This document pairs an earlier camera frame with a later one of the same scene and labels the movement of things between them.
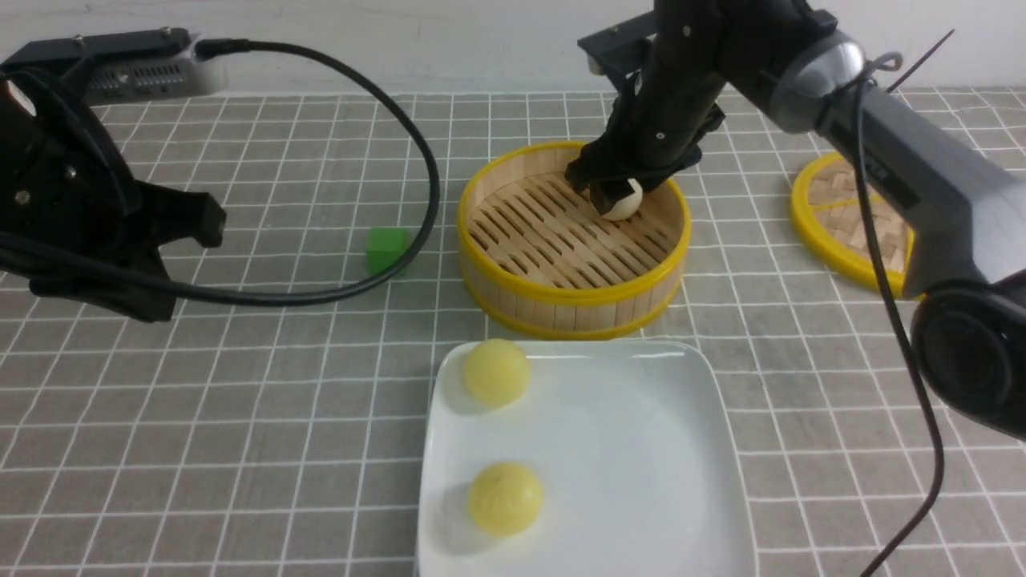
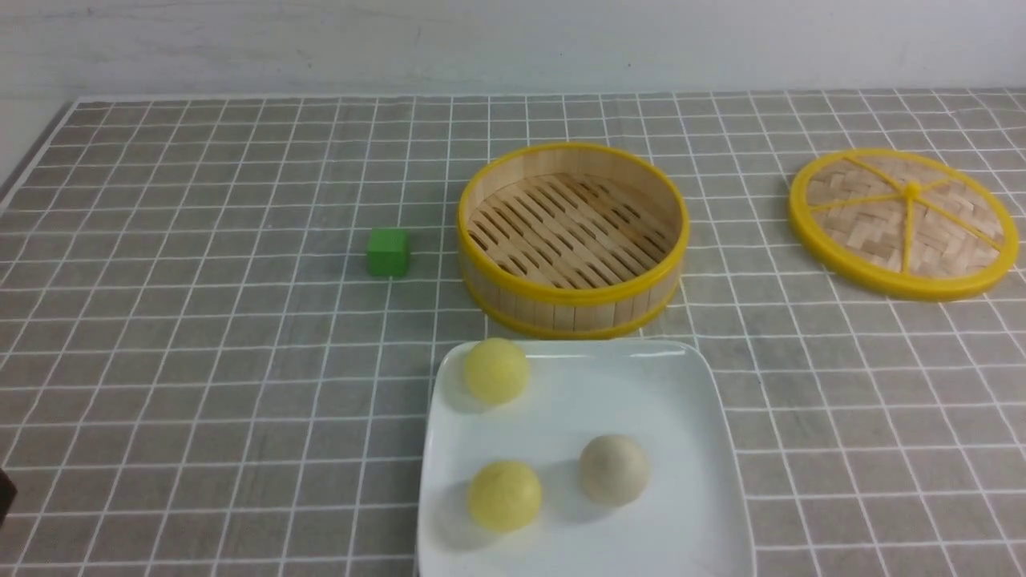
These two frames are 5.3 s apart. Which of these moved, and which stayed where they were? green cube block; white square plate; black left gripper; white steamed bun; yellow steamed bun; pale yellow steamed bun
Moved: black left gripper; white steamed bun
Stayed: green cube block; white square plate; pale yellow steamed bun; yellow steamed bun
